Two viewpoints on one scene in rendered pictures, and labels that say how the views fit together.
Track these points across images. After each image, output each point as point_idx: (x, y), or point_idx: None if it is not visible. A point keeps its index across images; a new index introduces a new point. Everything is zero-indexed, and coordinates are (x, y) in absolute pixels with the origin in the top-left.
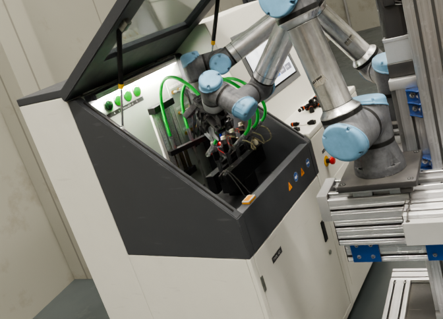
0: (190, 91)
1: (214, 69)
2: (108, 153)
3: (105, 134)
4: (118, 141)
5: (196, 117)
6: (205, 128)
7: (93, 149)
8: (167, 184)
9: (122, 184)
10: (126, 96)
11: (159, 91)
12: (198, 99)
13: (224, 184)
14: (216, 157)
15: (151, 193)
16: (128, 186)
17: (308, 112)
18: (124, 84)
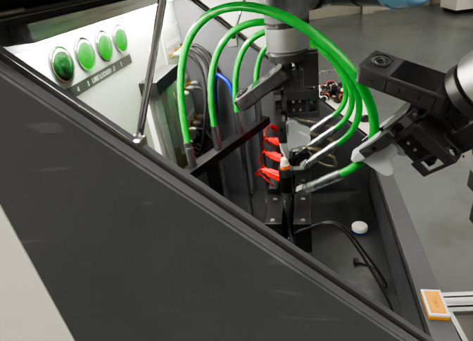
0: (270, 48)
1: None
2: (83, 217)
3: (79, 163)
4: (129, 187)
5: (274, 110)
6: (381, 149)
7: (27, 203)
8: (281, 308)
9: (121, 294)
10: (104, 48)
11: (183, 45)
12: (383, 67)
13: (303, 239)
14: (288, 188)
15: (219, 320)
16: (141, 299)
17: (331, 101)
18: (103, 15)
